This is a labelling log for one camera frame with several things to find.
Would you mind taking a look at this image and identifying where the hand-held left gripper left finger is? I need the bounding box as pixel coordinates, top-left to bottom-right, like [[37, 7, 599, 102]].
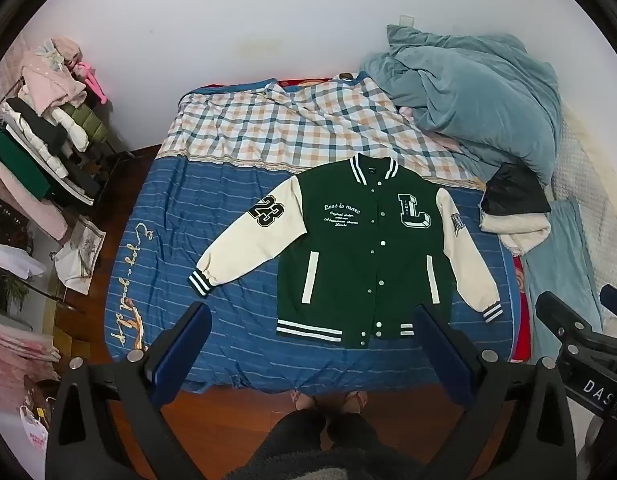
[[45, 301, 212, 480]]

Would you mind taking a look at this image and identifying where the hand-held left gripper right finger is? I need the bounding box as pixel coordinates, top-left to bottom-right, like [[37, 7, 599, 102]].
[[413, 304, 577, 480]]

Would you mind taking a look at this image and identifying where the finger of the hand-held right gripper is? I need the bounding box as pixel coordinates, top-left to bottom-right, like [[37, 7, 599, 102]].
[[599, 284, 617, 317], [535, 291, 589, 347]]

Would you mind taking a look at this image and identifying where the green and cream varsity jacket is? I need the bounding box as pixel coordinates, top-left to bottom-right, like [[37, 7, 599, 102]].
[[188, 154, 504, 350]]

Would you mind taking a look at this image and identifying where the row of hanging clothes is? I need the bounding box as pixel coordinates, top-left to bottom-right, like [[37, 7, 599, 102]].
[[0, 35, 114, 241]]

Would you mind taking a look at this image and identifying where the pink clothes hanger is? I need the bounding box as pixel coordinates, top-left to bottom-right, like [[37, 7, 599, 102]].
[[78, 61, 110, 107]]

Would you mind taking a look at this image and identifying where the red patterned cloth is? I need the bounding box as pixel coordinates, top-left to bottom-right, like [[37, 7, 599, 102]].
[[509, 255, 535, 363]]

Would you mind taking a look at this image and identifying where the light blue blanket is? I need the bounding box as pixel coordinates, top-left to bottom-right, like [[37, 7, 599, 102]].
[[521, 197, 604, 361]]

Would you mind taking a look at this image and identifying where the blue striped plaid bed sheet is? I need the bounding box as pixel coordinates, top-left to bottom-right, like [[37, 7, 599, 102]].
[[104, 74, 519, 395]]

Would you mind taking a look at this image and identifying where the white fleece blanket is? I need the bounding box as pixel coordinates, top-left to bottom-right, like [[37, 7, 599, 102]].
[[480, 209, 552, 256]]

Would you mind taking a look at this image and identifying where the pink slipper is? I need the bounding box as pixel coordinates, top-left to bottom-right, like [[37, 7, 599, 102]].
[[290, 391, 317, 414], [341, 391, 370, 414]]

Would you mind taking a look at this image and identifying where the person's right leg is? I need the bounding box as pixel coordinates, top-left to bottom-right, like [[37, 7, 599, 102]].
[[327, 409, 385, 463]]

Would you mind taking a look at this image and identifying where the person's leg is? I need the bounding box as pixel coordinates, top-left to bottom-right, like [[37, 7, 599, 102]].
[[268, 409, 329, 463], [327, 409, 385, 463]]

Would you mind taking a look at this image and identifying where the white quilted mattress pad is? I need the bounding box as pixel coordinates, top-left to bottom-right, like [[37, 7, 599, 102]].
[[553, 105, 617, 291]]

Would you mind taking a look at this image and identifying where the black cloth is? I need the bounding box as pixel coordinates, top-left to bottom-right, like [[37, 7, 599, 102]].
[[480, 162, 552, 216]]

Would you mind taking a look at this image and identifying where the white tote bag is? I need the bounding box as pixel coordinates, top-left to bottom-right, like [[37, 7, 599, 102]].
[[53, 215, 107, 295]]

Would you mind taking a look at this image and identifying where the person's left leg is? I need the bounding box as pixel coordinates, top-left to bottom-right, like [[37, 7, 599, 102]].
[[268, 409, 329, 463]]

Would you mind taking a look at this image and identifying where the stack of pink folded cloth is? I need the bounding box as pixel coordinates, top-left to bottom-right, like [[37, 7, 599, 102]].
[[0, 310, 62, 363]]

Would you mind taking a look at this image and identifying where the person's grey fuzzy top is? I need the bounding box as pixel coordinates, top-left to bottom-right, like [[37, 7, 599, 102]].
[[228, 447, 414, 480]]

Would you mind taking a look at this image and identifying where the white plastic bag red print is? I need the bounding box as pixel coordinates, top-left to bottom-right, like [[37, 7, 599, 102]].
[[20, 404, 52, 457]]

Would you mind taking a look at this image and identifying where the white cloth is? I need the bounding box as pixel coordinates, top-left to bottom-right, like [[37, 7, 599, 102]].
[[0, 240, 47, 279]]

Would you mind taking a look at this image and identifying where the teal duvet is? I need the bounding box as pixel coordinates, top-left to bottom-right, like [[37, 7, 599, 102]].
[[359, 24, 563, 188]]

